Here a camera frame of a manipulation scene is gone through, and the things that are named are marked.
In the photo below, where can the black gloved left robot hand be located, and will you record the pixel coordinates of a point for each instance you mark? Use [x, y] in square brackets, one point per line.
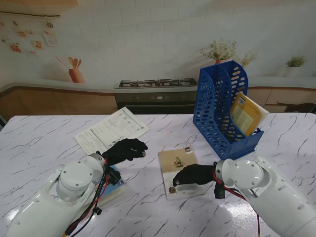
[123, 150]

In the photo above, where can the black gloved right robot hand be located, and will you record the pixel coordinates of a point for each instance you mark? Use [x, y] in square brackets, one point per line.
[195, 174]

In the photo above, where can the beige Little Prince book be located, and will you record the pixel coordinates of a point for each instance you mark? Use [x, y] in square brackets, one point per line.
[170, 160]

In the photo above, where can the yellow cover book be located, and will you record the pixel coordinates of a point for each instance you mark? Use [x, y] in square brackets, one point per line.
[247, 116]

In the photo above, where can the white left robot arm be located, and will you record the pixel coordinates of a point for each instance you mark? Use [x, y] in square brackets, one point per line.
[49, 202]

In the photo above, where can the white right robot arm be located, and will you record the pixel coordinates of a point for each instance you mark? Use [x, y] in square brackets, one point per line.
[271, 197]

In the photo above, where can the white printed paper sheet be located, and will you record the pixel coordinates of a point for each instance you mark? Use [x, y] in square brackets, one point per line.
[111, 128]

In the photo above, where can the blue cover book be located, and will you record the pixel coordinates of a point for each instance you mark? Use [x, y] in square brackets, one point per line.
[114, 190]

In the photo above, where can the blue perforated plastic file rack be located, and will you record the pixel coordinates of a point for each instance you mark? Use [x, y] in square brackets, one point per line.
[212, 118]

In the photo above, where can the large illustrated picture book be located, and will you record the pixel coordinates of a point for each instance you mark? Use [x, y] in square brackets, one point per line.
[148, 49]

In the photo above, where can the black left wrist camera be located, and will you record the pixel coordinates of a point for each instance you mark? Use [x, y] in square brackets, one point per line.
[114, 176]

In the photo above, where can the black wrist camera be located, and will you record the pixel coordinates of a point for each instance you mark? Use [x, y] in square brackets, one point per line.
[114, 176]
[219, 191]

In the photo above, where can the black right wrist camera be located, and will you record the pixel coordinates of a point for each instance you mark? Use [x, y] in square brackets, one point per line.
[219, 191]

